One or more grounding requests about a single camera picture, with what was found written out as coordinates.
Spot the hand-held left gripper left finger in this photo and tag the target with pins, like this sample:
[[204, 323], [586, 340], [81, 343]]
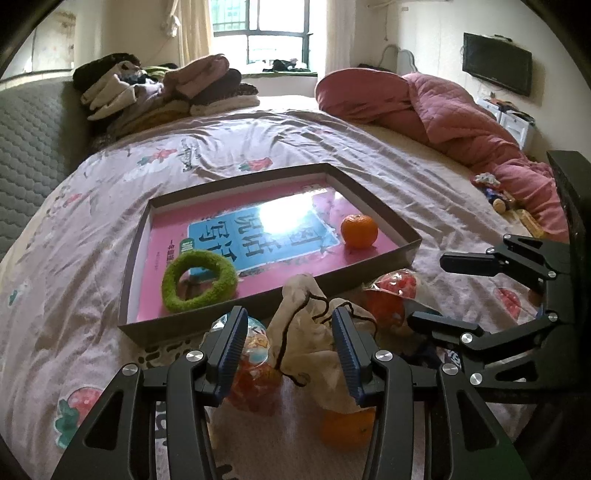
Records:
[[233, 346]]

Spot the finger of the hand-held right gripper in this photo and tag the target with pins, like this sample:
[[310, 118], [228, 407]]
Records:
[[443, 327], [466, 263]]

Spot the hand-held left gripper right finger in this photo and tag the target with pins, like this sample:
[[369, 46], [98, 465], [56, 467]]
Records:
[[344, 350]]

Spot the red and white snack packet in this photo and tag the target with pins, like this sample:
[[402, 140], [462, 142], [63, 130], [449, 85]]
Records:
[[390, 295]]

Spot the shallow grey cardboard box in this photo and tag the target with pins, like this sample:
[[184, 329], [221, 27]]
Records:
[[392, 263]]

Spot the orange mandarin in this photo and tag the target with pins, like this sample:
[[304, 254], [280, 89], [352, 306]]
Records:
[[359, 230], [344, 427]]

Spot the clear wrapped snack packet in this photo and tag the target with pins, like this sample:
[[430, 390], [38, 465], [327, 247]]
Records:
[[251, 364]]

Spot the small colourful toy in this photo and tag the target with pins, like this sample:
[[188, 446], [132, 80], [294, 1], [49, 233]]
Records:
[[501, 201]]

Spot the yellow snack packet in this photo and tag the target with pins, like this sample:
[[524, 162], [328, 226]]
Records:
[[526, 222]]

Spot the colourful wrapped snack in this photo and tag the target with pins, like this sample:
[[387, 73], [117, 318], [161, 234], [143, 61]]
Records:
[[485, 179]]

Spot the pink book with blue label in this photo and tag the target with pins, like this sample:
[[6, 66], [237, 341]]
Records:
[[161, 230]]

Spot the white storage drawers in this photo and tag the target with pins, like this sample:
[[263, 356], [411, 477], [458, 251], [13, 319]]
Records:
[[512, 122]]

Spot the pink quilted blanket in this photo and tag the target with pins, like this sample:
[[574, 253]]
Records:
[[429, 106]]

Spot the floral printed bed sheet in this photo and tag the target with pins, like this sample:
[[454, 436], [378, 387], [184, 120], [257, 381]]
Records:
[[277, 138]]

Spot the cream folded garment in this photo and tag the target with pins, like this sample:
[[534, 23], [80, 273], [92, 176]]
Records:
[[221, 108]]

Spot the dark folded garment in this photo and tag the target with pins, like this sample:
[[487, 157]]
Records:
[[231, 87]]

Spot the cream curtain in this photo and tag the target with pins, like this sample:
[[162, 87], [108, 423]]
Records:
[[194, 27], [339, 32]]

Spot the dark cloth on windowsill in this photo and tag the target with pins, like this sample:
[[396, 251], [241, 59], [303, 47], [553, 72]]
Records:
[[284, 64]]

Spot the brown folded garment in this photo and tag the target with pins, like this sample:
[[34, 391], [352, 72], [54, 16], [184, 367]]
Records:
[[198, 74]]

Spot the grey quilted headboard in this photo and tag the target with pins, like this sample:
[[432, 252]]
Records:
[[32, 138]]

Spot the black garment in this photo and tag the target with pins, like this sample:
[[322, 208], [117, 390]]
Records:
[[99, 69]]

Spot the white hanging curtain ornament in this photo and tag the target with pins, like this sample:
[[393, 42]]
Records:
[[174, 21]]

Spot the black wall television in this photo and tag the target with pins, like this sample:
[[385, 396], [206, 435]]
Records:
[[496, 62]]

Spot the window with dark frame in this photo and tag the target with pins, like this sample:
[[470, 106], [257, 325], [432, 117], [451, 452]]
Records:
[[277, 27]]

